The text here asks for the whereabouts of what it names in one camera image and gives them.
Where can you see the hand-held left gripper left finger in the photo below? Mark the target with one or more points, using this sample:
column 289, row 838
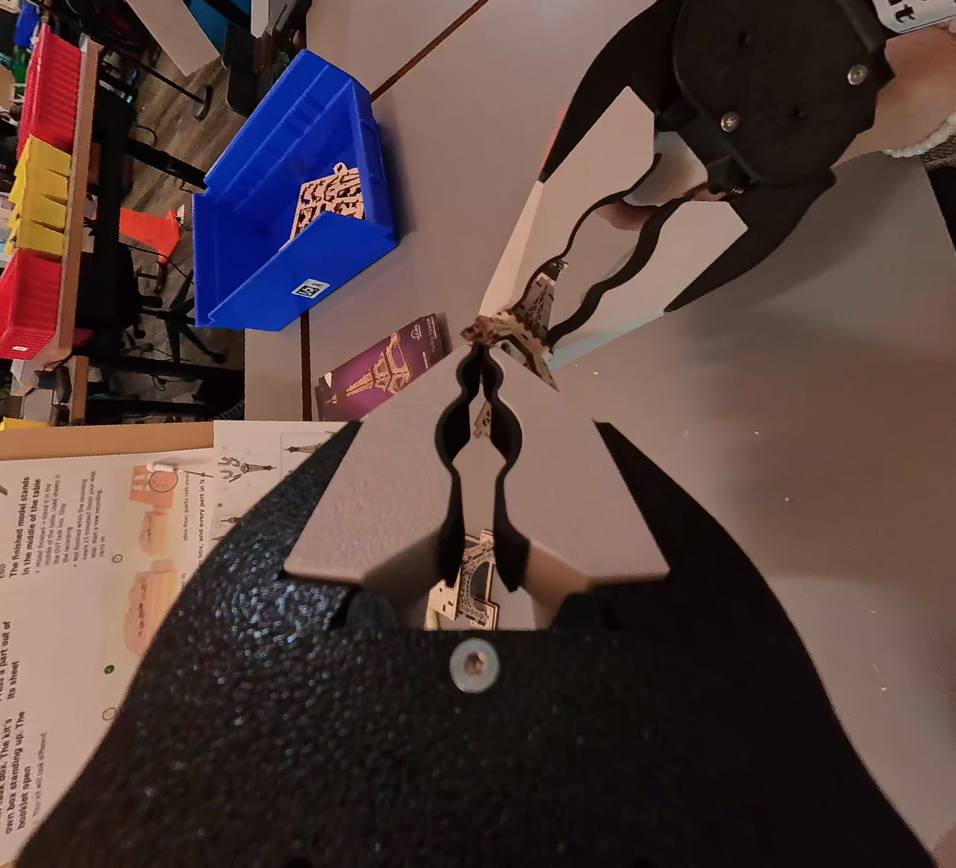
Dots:
column 358, row 502

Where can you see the person's dark clothing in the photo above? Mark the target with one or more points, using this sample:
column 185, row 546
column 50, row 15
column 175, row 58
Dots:
column 942, row 210

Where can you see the blue plastic bin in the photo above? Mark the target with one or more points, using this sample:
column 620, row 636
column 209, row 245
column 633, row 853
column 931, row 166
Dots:
column 254, row 285

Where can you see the person's left forearm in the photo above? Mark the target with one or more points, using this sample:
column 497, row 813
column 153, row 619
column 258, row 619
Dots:
column 947, row 854

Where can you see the wooden shelf table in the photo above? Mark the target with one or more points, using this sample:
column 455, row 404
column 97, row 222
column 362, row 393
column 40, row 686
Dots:
column 78, row 210

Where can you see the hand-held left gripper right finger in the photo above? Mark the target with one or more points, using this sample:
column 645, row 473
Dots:
column 590, row 502

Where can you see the wooden puzzle sheet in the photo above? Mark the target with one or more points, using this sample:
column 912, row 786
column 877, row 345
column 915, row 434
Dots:
column 328, row 199

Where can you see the orange plastic chair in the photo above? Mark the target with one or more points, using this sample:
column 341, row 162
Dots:
column 149, row 229

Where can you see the row of red bins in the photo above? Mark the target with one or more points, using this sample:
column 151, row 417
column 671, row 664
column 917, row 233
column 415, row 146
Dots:
column 52, row 84

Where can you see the purple tower kit box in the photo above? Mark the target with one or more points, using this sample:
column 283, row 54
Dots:
column 373, row 375

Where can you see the wooden Eiffel tower model piece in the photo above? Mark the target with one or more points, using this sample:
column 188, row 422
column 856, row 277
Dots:
column 539, row 300

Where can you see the grey desk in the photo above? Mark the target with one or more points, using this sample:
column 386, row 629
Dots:
column 747, row 472

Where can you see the white instruction sheet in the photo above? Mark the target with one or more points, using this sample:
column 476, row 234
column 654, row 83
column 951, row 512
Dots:
column 75, row 584

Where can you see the black office chair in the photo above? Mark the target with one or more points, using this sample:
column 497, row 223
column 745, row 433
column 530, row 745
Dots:
column 112, row 300

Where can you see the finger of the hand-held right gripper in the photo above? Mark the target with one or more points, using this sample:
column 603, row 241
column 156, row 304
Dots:
column 582, row 166
column 694, row 248

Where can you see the red plastic bin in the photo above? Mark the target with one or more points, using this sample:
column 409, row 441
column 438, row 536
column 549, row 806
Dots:
column 30, row 308

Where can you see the wooden tower leg piece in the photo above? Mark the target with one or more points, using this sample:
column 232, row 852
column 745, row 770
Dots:
column 463, row 603
column 484, row 420

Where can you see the yellow sticky notes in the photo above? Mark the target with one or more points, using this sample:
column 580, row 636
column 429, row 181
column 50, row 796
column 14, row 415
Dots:
column 41, row 203

